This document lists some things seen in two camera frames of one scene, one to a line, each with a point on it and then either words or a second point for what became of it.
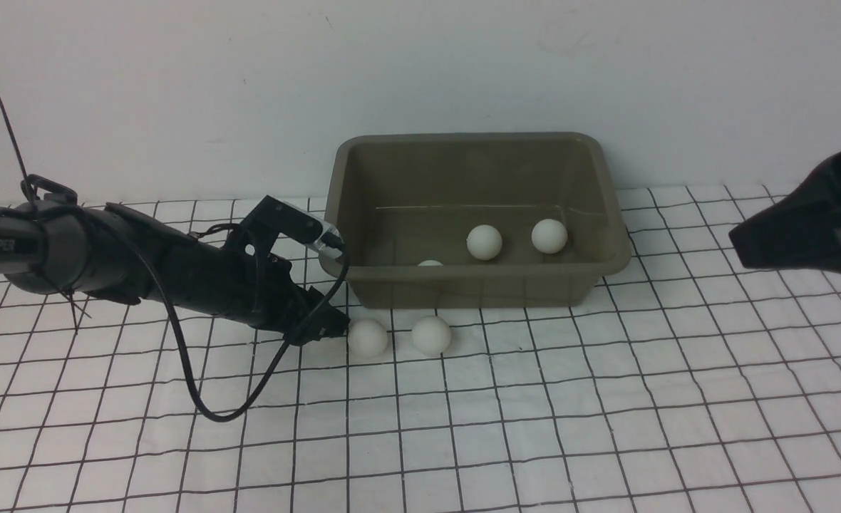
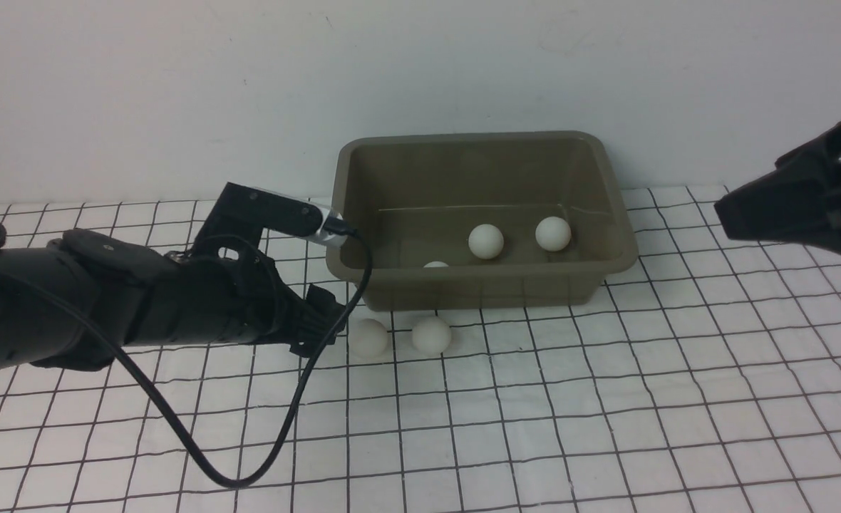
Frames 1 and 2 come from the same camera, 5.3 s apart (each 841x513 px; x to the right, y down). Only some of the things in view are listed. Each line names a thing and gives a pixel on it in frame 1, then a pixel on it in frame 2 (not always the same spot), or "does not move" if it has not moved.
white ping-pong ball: x=368 y=338 does not move
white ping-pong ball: x=484 y=242 does not move
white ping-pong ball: x=431 y=335 does not move
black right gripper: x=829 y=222 to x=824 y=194
